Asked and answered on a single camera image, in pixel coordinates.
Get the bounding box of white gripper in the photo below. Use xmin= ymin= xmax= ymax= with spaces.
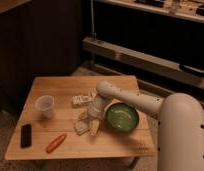
xmin=78 ymin=95 xmax=107 ymax=136

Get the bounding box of white sponge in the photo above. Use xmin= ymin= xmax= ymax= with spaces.
xmin=74 ymin=119 xmax=90 ymax=135

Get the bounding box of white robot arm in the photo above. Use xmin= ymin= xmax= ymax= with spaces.
xmin=75 ymin=81 xmax=204 ymax=171

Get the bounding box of green ceramic bowl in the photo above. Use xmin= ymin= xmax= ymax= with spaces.
xmin=105 ymin=102 xmax=139 ymax=133

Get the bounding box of white box on table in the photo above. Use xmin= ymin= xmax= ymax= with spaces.
xmin=72 ymin=93 xmax=96 ymax=107

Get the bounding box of orange carrot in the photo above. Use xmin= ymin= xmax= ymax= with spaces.
xmin=46 ymin=134 xmax=67 ymax=153

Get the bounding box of wooden table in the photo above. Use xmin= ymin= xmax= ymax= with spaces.
xmin=5 ymin=76 xmax=155 ymax=160

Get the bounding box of black rectangular object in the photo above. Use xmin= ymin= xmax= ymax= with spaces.
xmin=20 ymin=124 xmax=32 ymax=148

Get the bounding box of metal beam shelf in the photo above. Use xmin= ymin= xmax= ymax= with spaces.
xmin=83 ymin=37 xmax=204 ymax=90

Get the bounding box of vertical metal pole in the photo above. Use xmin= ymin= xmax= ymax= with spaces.
xmin=90 ymin=0 xmax=96 ymax=40

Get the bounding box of dark wooden cabinet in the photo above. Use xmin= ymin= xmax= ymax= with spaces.
xmin=0 ymin=0 xmax=82 ymax=115

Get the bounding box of upper workbench shelf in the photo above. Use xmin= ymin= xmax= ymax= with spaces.
xmin=97 ymin=0 xmax=204 ymax=24

